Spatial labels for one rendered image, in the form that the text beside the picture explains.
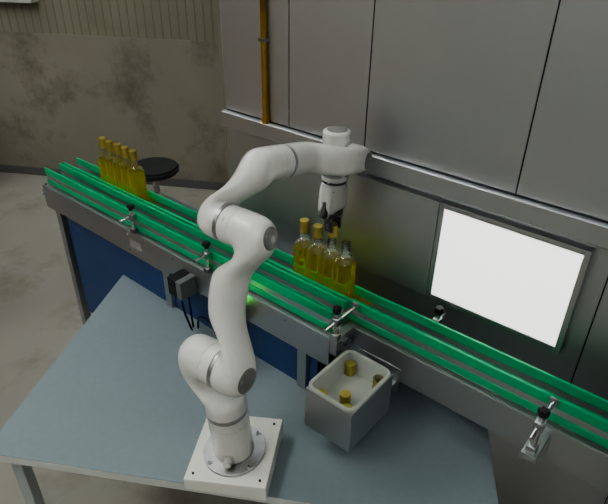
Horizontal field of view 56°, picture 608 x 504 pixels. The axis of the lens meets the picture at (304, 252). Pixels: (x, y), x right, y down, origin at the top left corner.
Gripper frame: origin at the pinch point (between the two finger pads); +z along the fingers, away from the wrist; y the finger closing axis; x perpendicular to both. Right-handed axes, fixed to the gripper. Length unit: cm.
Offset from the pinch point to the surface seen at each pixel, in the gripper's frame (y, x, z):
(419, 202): -11.5, 23.7, -11.0
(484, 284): -12, 48, 8
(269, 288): 13.6, -15.8, 25.3
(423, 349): 4.6, 39.3, 27.9
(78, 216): 14, -137, 38
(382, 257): -11.7, 12.8, 13.2
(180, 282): 22, -54, 35
